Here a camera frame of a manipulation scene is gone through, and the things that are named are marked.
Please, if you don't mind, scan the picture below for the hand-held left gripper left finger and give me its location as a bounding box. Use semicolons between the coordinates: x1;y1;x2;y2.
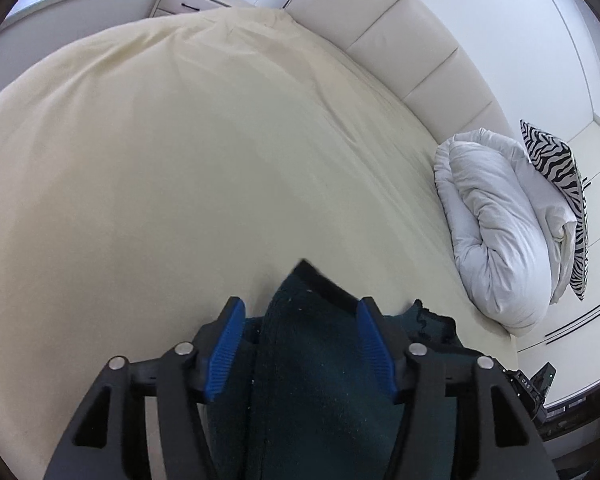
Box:
44;296;246;480

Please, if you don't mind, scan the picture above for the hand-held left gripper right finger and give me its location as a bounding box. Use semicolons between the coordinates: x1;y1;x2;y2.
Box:
356;296;548;480

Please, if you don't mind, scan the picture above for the dark green sweater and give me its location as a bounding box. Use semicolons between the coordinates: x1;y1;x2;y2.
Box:
207;259;481;480

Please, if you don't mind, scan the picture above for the white folded duvet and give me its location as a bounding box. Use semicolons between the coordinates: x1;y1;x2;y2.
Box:
433;129;578;337

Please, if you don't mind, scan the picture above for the bed with beige sheet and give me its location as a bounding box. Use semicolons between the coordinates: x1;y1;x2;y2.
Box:
0;7;521;480

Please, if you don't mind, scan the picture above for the zebra print pillow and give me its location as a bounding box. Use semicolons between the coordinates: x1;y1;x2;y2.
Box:
519;120;590;301

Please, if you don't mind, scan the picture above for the cream padded headboard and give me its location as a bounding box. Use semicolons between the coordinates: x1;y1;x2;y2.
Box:
282;0;518;136

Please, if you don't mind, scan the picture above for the white window ledge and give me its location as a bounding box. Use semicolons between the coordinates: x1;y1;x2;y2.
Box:
0;0;166;106

